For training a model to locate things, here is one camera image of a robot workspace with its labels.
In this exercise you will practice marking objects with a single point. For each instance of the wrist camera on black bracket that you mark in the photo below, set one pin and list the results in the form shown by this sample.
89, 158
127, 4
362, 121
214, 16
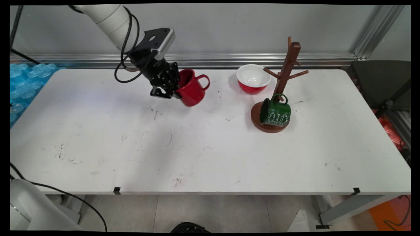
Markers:
157, 37

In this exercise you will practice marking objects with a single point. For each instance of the aluminium side beam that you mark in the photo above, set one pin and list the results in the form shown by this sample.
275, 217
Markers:
402, 126

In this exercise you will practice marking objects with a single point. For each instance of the red ceramic mug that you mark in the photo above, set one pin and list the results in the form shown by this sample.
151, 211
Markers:
192, 91

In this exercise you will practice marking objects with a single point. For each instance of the red orange bag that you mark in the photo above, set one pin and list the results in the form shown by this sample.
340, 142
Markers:
390, 131

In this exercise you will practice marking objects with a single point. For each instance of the aluminium wall rail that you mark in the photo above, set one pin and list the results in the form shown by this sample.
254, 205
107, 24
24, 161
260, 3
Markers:
213, 60

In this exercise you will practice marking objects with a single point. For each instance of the aluminium corner post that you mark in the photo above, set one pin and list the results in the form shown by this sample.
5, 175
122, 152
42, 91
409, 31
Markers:
377, 32

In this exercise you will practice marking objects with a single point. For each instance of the red bowl white inside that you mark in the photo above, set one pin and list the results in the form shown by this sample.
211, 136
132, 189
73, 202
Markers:
252, 77

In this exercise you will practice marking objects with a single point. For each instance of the blue plastic wrap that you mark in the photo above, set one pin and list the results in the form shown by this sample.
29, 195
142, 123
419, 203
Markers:
26, 82

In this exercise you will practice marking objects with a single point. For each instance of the brown wooden mug tree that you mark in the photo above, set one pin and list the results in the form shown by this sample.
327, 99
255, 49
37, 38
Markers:
288, 65

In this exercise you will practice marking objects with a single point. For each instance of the dark grey board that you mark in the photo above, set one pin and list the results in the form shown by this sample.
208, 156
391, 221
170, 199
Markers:
384, 82

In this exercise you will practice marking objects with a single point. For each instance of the grey table leg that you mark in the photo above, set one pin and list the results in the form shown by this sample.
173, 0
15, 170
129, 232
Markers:
73, 206
347, 208

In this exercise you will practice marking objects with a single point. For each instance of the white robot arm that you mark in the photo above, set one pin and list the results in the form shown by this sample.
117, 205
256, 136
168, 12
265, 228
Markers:
108, 19

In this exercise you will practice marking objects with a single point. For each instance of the black object on floor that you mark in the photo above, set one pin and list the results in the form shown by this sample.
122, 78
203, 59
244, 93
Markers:
190, 227

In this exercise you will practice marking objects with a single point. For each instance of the orange floor mat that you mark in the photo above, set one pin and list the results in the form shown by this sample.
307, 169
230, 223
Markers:
390, 213

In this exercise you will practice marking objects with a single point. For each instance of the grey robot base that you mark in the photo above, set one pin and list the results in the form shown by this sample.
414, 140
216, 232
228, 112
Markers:
29, 206

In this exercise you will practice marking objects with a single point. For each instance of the green enamel mug white print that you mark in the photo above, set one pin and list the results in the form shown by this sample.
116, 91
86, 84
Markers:
277, 114

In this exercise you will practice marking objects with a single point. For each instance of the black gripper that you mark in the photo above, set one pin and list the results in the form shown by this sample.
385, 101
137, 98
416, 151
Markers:
154, 70

